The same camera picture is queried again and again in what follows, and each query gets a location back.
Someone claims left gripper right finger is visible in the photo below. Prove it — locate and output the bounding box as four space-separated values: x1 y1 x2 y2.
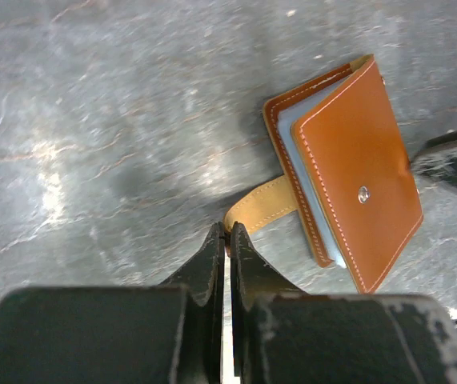
230 223 457 383

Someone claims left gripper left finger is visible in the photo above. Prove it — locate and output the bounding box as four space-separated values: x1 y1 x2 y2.
0 224 225 383

